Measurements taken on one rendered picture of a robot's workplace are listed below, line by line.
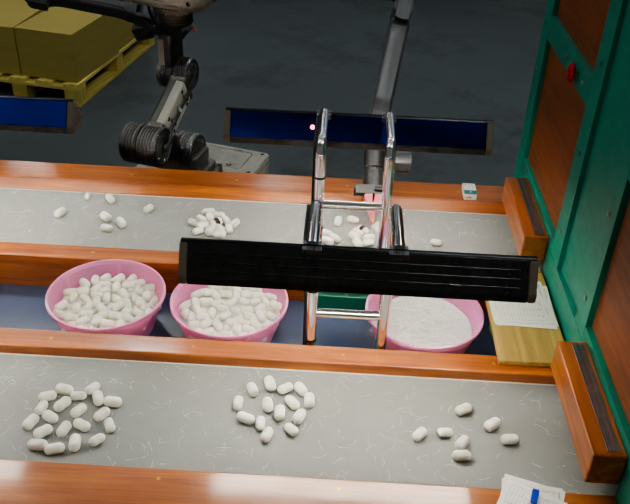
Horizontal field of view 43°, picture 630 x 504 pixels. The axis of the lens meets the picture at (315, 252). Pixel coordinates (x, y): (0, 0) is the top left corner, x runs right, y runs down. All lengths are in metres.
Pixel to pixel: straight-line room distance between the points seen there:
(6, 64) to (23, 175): 2.54
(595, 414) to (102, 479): 0.87
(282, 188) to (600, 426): 1.15
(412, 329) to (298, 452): 0.45
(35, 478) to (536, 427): 0.93
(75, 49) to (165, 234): 2.67
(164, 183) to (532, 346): 1.11
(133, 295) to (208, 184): 0.51
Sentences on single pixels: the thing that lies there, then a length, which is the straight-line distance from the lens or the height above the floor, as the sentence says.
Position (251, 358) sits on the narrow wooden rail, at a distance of 1.69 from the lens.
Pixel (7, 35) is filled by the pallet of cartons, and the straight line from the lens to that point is 4.85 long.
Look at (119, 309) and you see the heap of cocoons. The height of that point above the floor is 0.73.
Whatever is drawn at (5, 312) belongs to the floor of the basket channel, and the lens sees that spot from 2.05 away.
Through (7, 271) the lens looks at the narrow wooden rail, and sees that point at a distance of 2.12.
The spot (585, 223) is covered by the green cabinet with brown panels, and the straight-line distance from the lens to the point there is 1.78.
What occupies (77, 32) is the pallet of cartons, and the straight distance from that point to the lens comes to 4.70.
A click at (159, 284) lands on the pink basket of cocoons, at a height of 0.75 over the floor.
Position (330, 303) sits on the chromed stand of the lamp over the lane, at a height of 0.69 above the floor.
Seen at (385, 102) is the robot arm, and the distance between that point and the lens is 2.25.
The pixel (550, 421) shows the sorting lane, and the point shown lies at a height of 0.74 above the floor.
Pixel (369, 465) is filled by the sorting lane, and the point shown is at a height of 0.74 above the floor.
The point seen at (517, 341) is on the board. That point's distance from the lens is 1.79.
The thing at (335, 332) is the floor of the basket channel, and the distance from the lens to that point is 1.90.
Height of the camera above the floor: 1.88
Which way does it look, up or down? 34 degrees down
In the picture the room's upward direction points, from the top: 2 degrees clockwise
